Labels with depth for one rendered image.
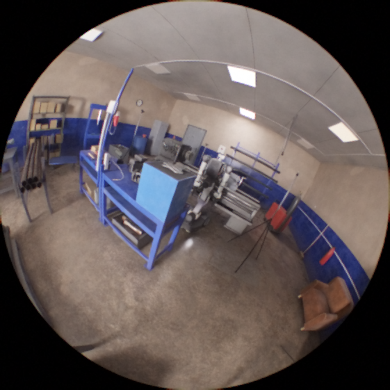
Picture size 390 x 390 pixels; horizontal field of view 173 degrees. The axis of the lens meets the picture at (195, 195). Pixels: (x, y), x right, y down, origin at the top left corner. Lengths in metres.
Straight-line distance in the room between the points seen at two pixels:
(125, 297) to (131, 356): 0.69
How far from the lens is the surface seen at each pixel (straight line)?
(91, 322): 1.63
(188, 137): 6.79
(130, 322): 1.57
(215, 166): 2.02
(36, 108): 4.51
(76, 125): 5.02
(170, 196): 0.96
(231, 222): 3.09
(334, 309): 3.12
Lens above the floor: 1.56
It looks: 23 degrees down
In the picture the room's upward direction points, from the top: 23 degrees clockwise
